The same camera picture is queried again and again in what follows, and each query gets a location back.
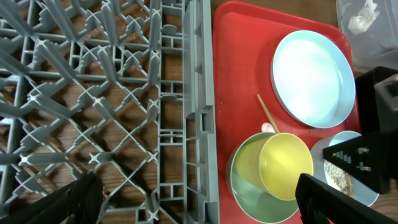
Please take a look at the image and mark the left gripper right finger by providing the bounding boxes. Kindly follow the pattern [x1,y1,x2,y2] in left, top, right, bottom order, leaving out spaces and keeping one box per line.
[295,173,397,224]

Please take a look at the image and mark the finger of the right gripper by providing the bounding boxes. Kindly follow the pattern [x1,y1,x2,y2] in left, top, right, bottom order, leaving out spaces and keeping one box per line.
[323,129,397,194]

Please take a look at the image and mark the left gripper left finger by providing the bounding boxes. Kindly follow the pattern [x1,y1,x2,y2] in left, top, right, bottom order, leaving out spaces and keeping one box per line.
[1,172,103,224]

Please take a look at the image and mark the white napkin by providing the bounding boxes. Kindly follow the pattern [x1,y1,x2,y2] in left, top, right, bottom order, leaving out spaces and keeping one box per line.
[348,0,380,35]

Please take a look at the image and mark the grey dishwasher rack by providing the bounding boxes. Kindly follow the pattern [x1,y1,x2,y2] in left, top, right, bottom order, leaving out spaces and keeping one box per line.
[1,1,220,223]

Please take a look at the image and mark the food scraps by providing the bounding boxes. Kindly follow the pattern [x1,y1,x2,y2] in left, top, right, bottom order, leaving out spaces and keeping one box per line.
[324,161,354,197]

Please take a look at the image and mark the black plastic tray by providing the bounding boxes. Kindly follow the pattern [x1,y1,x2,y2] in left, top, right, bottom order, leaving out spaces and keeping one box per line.
[355,66,397,134]

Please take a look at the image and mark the green saucer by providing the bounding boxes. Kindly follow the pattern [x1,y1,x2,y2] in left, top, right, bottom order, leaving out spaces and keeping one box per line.
[226,133,299,223]

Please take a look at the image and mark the yellow cup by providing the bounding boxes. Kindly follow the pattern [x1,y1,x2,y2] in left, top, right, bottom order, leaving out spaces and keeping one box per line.
[235,133,314,201]

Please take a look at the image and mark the white plastic fork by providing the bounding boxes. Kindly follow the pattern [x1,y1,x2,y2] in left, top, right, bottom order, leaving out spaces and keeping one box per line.
[261,123,276,133]

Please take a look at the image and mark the wooden chopstick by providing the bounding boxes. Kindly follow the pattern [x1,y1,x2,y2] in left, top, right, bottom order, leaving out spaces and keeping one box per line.
[257,94,280,133]

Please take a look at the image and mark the light blue plate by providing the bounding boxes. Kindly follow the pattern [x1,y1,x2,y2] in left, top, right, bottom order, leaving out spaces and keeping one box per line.
[271,30,356,129]

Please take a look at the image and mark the clear plastic bin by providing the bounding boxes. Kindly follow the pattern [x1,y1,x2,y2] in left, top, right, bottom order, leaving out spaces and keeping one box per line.
[336,0,397,72]

